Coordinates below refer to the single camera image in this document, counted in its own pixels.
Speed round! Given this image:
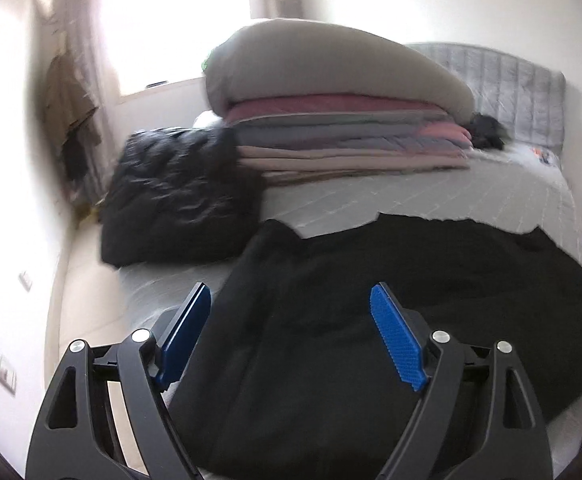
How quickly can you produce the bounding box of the black long-sleeved garment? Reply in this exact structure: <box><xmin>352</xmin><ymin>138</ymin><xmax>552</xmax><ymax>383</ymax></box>
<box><xmin>168</xmin><ymin>212</ymin><xmax>582</xmax><ymax>480</ymax></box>

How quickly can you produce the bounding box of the small colourful printed item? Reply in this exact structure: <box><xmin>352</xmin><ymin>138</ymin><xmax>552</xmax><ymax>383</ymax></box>
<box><xmin>530</xmin><ymin>146</ymin><xmax>562</xmax><ymax>167</ymax></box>

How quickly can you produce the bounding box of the bright window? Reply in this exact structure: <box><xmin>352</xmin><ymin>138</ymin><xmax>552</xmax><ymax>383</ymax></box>
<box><xmin>98</xmin><ymin>0</ymin><xmax>252</xmax><ymax>98</ymax></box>

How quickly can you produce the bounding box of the grey pillow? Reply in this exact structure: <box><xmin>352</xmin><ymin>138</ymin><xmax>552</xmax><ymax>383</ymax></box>
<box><xmin>203</xmin><ymin>17</ymin><xmax>476</xmax><ymax>121</ymax></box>

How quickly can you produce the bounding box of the dark hanging garment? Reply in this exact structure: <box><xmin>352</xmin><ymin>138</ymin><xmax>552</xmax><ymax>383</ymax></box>
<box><xmin>60</xmin><ymin>130</ymin><xmax>98</xmax><ymax>188</ymax></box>

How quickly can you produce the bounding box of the black puffer jacket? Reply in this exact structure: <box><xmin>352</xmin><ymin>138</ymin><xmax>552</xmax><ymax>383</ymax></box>
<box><xmin>100</xmin><ymin>127</ymin><xmax>266</xmax><ymax>268</ymax></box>

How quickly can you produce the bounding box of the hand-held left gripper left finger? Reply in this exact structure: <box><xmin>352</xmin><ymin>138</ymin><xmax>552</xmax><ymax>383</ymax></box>
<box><xmin>25</xmin><ymin>281</ymin><xmax>212</xmax><ymax>480</ymax></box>

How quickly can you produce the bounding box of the white light switch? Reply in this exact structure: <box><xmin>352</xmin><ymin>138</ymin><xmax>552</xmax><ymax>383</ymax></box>
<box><xmin>0</xmin><ymin>354</ymin><xmax>18</xmax><ymax>395</ymax></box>

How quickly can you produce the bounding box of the small black cloth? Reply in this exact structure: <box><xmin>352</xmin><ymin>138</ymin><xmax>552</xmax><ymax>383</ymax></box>
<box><xmin>466</xmin><ymin>114</ymin><xmax>509</xmax><ymax>151</ymax></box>

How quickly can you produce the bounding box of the bed with white quilted cover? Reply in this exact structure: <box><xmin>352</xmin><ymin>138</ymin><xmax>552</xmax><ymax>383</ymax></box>
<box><xmin>46</xmin><ymin>110</ymin><xmax>582</xmax><ymax>480</ymax></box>

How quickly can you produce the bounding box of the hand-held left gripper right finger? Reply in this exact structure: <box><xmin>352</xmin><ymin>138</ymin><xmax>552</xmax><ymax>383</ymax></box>
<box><xmin>369</xmin><ymin>281</ymin><xmax>554</xmax><ymax>480</ymax></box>

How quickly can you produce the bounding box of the grey padded headboard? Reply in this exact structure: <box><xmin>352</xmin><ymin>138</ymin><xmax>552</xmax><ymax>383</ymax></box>
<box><xmin>406</xmin><ymin>42</ymin><xmax>569</xmax><ymax>146</ymax></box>

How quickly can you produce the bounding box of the stack of folded blankets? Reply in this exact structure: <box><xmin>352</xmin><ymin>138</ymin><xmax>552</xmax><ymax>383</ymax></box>
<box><xmin>223</xmin><ymin>94</ymin><xmax>474</xmax><ymax>188</ymax></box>

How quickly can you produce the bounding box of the beige hanging garment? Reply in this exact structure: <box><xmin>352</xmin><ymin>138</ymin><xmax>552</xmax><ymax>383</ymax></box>
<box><xmin>41</xmin><ymin>52</ymin><xmax>100</xmax><ymax>146</ymax></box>

